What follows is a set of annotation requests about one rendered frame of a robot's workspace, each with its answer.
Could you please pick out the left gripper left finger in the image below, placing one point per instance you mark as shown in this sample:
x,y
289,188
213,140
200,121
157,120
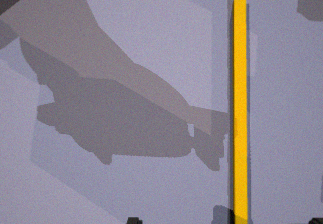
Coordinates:
x,y
134,220

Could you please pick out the yellow bar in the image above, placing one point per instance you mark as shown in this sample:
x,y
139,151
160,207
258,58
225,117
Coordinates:
x,y
240,215

